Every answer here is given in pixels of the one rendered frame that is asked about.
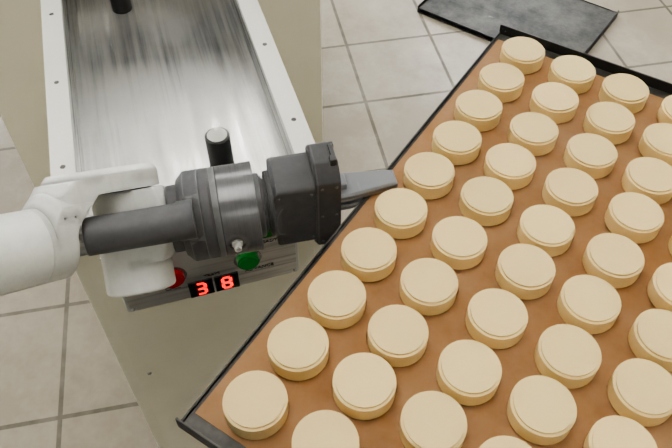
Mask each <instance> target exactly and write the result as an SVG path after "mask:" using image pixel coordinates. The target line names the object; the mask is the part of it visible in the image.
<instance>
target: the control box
mask: <svg viewBox="0 0 672 448"><path fill-rule="evenodd" d="M263 242H264V250H260V251H254V252H255V253H257V254H258V255H259V259H260V262H259V264H258V265H257V266H256V267H255V268H253V269H250V270H243V269H240V268H239V267H238V265H237V258H238V257H239V256H240V255H241V254H236V255H231V256H225V257H222V256H221V257H219V258H213V259H207V260H201V261H195V260H194V259H192V258H191V257H190V256H188V255H187V252H186V251H183V252H177V253H176V251H175V253H174V255H173V256H172V259H173V265H174V270H179V271H181V272H183V273H184V277H185V281H184V283H183V284H181V285H180V286H178V287H176V288H166V289H162V290H159V291H156V292H152V293H148V294H142V295H137V296H130V297H126V298H125V297H122V299H123V302H124V304H125V306H126V309H127V311H128V312H134V311H138V310H142V309H146V308H150V307H154V306H158V305H162V304H166V303H170V302H174V301H178V300H182V299H186V298H190V297H191V298H194V297H198V296H202V295H199V294H197V292H196V290H198V289H195V286H196V284H197V283H201V282H204V283H207V287H206V288H208V292H207V294H210V293H214V292H215V291H217V292H218V291H222V290H226V289H224V288H222V284H223V283H221V279H222V277H226V276H230V277H232V279H233V281H231V282H233V284H234V285H233V286H232V288H235V287H239V286H240V285H243V284H247V283H251V282H255V281H259V280H263V279H267V278H271V277H275V276H279V275H284V274H288V273H292V272H296V271H298V270H299V256H298V242H297V243H291V244H285V245H279V244H278V241H277V236H271V237H268V238H263Z"/></svg>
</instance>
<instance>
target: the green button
mask: <svg viewBox="0 0 672 448"><path fill-rule="evenodd" d="M259 262H260V259H259V255H258V254H257V253H255V252H248V253H243V254H241V255H240V256H239V257H238V258H237V265H238V267H239V268H240V269H243V270H250V269H253V268H255V267H256V266H257V265H258V264H259Z"/></svg>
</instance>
